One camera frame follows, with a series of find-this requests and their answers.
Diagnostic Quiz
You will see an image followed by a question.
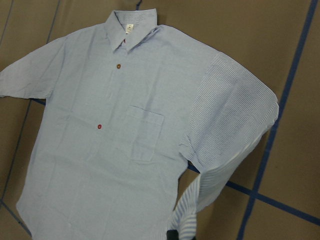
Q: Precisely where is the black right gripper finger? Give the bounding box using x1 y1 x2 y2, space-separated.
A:
166 229 179 240

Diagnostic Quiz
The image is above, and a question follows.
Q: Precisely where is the light blue striped shirt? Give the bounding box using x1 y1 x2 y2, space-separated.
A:
0 9 279 240

